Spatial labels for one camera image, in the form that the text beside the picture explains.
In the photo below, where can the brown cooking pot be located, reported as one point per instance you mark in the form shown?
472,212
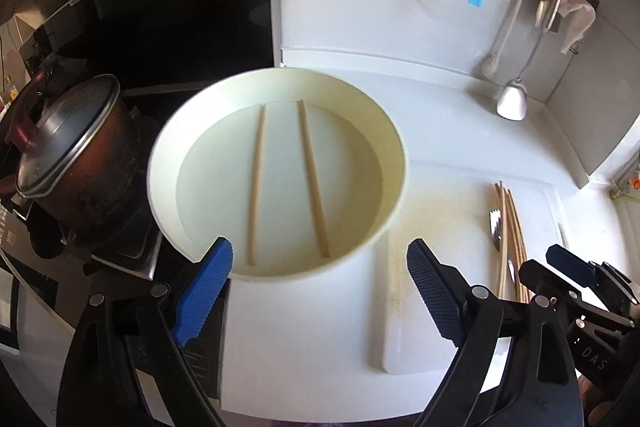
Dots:
105,177

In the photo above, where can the metal ladle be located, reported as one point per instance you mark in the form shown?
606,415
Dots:
511,102

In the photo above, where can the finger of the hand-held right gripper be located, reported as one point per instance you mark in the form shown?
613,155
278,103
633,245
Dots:
570,264
540,279

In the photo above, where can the cream round bowl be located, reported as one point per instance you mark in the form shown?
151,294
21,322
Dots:
220,117

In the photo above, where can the wall power outlet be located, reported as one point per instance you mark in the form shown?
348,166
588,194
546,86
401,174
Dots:
631,184

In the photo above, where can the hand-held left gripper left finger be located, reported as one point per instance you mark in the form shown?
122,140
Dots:
202,292

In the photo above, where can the metal pot lid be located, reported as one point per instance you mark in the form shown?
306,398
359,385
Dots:
70,132

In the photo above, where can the white cutting board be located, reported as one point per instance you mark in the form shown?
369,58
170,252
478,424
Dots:
445,217

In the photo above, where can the metal fork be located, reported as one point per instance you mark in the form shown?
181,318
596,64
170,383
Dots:
495,229

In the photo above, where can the person's right hand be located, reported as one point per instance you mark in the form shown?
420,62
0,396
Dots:
595,407

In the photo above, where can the white rag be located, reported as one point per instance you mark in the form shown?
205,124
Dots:
577,19

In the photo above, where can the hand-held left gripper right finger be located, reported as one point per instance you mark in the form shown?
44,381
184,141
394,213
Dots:
435,292

